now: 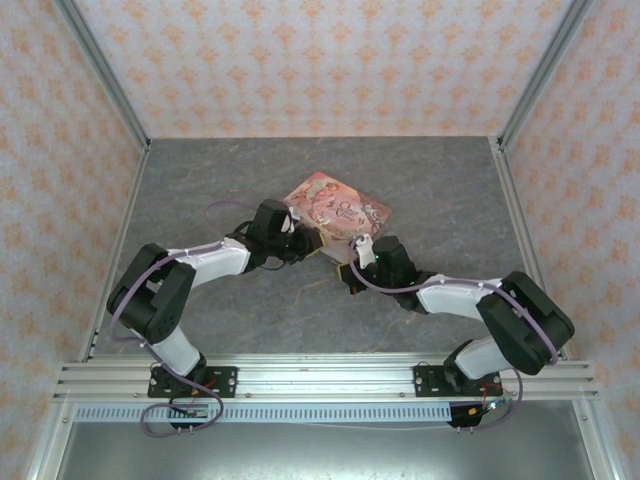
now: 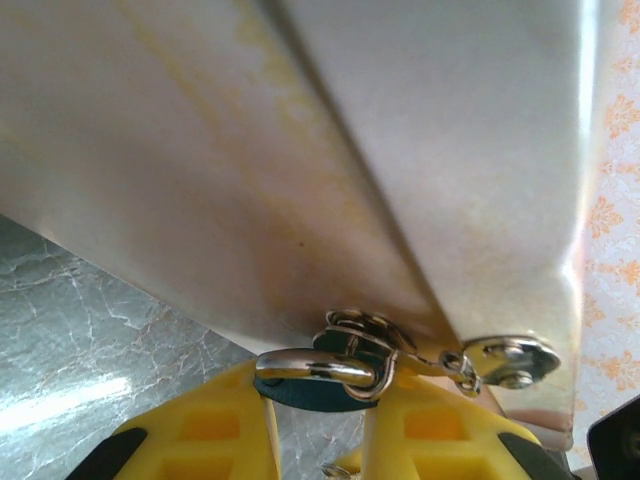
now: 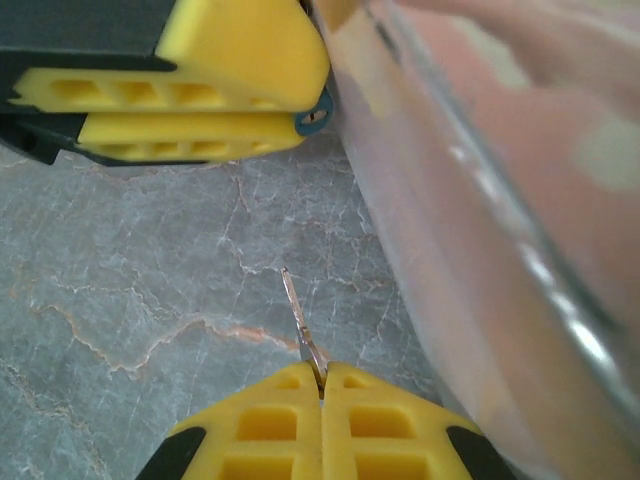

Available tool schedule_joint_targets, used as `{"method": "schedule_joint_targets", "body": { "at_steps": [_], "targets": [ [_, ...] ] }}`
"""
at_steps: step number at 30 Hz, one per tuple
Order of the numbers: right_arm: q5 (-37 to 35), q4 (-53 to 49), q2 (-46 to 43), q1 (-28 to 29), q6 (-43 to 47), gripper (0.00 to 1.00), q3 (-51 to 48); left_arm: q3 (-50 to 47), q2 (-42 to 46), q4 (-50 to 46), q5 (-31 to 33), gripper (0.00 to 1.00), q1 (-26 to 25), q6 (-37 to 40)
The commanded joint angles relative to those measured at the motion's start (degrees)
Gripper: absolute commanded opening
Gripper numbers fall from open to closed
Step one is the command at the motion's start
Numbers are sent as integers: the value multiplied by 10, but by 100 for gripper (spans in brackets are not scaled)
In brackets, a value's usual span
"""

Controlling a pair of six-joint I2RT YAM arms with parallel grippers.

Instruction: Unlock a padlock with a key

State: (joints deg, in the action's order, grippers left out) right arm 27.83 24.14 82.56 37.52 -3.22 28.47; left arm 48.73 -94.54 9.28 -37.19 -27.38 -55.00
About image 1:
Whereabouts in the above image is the aluminium side rail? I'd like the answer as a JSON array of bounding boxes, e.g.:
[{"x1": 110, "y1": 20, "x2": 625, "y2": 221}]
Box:
[
  {"x1": 491, "y1": 137, "x2": 571, "y2": 360},
  {"x1": 79, "y1": 144, "x2": 151, "y2": 362}
]

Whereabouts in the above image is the aluminium frame post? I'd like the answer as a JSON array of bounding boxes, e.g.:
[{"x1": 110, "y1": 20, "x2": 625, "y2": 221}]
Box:
[
  {"x1": 53, "y1": 0, "x2": 152, "y2": 153},
  {"x1": 498, "y1": 0, "x2": 594, "y2": 151}
]

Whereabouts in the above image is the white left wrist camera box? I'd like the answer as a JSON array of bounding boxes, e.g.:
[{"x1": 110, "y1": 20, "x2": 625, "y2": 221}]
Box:
[{"x1": 279, "y1": 206, "x2": 302, "y2": 235}]

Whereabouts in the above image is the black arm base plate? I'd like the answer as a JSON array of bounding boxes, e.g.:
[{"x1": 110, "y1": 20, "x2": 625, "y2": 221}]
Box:
[
  {"x1": 147, "y1": 365, "x2": 239, "y2": 399},
  {"x1": 413, "y1": 364, "x2": 503, "y2": 399}
]

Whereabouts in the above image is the white slotted cable duct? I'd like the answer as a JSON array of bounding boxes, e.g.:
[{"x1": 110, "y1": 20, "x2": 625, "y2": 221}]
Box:
[{"x1": 73, "y1": 403, "x2": 454, "y2": 424}]

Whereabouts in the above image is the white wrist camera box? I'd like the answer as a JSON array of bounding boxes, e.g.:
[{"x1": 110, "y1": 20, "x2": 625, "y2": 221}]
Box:
[
  {"x1": 353, "y1": 233, "x2": 376, "y2": 267},
  {"x1": 279, "y1": 206, "x2": 302, "y2": 235}
]

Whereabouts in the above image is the aluminium cross rail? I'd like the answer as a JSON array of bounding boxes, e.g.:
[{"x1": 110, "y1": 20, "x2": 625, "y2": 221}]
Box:
[{"x1": 51, "y1": 353, "x2": 599, "y2": 402}]

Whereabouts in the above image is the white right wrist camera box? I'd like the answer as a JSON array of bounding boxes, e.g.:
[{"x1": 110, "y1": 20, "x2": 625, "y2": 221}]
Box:
[{"x1": 353, "y1": 233, "x2": 376, "y2": 267}]

